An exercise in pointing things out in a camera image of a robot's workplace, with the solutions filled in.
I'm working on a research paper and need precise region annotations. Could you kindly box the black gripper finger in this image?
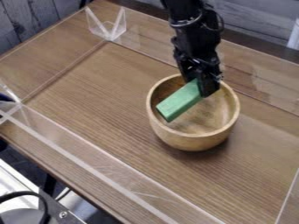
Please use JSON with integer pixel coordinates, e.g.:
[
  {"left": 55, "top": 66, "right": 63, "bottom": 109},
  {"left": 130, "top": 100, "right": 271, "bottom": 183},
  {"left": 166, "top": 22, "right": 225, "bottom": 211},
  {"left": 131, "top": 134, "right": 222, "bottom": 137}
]
[
  {"left": 196, "top": 68, "right": 222, "bottom": 98},
  {"left": 178, "top": 59, "right": 199, "bottom": 83}
]

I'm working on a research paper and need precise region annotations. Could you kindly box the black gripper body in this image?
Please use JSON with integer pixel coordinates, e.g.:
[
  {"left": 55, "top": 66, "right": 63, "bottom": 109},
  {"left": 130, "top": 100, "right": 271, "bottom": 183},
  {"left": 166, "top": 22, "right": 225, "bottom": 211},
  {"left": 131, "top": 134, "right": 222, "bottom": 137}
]
[{"left": 170, "top": 16, "right": 225, "bottom": 70}]

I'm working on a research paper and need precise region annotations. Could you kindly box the green rectangular block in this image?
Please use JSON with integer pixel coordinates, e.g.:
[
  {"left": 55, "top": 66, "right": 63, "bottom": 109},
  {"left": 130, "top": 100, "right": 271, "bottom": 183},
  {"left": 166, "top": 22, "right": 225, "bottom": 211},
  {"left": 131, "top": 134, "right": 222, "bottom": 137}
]
[{"left": 155, "top": 80, "right": 202, "bottom": 123}]

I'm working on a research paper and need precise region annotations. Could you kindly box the brown wooden bowl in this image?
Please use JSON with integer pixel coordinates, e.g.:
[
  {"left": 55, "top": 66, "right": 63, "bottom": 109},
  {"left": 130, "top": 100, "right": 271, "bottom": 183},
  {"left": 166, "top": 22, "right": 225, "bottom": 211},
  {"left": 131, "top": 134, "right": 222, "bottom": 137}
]
[{"left": 146, "top": 74, "right": 241, "bottom": 151}]

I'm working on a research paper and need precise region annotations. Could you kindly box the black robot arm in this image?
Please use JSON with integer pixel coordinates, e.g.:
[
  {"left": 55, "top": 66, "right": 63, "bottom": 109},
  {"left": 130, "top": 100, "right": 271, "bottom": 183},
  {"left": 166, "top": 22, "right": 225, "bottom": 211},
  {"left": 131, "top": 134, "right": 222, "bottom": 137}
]
[{"left": 160, "top": 0, "right": 225, "bottom": 98}]

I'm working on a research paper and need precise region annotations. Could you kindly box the clear acrylic front barrier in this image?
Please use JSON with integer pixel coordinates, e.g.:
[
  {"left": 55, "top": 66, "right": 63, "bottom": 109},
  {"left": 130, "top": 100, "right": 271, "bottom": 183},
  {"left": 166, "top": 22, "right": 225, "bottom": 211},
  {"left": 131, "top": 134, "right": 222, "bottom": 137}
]
[{"left": 0, "top": 84, "right": 226, "bottom": 224}]

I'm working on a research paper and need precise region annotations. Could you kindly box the white post at right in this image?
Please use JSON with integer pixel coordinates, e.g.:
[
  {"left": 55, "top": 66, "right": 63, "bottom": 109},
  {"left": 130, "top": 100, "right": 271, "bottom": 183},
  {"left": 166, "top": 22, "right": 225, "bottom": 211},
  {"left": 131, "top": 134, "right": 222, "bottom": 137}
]
[{"left": 287, "top": 20, "right": 299, "bottom": 50}]

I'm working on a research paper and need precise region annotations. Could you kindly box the grey metal mount plate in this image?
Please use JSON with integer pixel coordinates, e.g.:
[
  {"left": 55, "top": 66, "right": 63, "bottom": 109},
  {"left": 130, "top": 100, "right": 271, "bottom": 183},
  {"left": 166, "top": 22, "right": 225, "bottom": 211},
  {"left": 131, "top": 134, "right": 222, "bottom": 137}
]
[{"left": 0, "top": 200, "right": 88, "bottom": 224}]

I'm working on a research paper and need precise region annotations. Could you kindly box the black cable loop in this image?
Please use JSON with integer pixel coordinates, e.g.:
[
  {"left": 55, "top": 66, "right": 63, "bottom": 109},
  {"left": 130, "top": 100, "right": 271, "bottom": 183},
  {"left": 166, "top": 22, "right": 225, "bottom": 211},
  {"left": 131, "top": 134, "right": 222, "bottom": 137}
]
[{"left": 0, "top": 191, "right": 52, "bottom": 224}]

